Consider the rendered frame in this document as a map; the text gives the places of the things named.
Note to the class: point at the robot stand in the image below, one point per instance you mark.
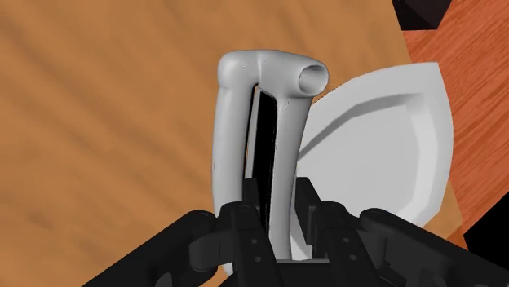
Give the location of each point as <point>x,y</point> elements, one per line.
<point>417,12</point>

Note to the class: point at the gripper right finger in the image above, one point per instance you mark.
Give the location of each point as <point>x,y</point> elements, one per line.
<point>358,246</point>

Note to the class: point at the white plate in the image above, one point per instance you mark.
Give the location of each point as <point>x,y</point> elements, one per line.
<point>377,159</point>

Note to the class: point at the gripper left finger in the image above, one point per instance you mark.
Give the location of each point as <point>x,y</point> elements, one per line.
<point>222,246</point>

